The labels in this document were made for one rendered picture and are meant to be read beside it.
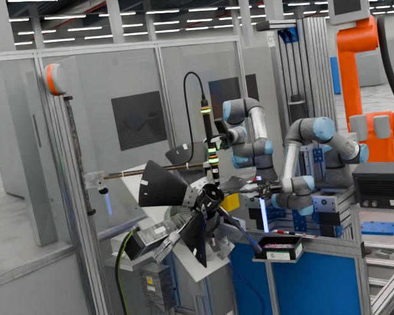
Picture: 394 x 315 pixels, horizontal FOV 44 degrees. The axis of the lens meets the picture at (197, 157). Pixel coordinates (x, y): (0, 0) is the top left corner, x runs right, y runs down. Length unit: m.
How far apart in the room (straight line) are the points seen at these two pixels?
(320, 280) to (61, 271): 1.37
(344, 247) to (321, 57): 1.26
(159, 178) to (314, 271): 1.01
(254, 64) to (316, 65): 3.94
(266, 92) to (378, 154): 1.92
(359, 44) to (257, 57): 1.55
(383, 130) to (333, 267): 3.66
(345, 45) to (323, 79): 3.09
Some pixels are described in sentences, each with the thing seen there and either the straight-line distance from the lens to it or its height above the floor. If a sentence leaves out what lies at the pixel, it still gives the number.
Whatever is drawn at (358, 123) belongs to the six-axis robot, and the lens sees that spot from 6.10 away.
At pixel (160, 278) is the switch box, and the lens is 2.55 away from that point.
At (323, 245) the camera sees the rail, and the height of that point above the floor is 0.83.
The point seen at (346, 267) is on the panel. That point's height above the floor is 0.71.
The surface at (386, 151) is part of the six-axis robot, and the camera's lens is 6.20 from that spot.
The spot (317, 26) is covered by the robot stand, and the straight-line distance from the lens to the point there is 3.22.
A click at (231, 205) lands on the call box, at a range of 2.85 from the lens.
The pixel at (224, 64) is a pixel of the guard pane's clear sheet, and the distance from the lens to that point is 3.66.
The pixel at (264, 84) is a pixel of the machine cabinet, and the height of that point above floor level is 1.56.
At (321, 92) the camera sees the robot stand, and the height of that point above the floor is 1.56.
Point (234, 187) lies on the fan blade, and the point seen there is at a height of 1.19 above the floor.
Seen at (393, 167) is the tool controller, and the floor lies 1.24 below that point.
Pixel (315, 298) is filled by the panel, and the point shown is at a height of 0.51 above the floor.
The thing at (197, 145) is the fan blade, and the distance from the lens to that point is 2.53.
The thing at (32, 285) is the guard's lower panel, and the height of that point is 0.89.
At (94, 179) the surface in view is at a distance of 2.51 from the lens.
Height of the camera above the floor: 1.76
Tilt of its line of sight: 9 degrees down
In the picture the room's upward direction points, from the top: 10 degrees counter-clockwise
